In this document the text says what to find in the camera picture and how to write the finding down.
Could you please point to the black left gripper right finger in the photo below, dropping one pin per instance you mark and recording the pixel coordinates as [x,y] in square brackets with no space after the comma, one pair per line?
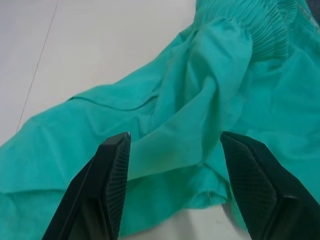
[270,190]

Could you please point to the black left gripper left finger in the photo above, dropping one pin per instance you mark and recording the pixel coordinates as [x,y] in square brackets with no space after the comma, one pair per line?
[87,195]

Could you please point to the green shorts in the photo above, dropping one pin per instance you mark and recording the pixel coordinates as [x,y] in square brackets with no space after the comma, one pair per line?
[190,100]

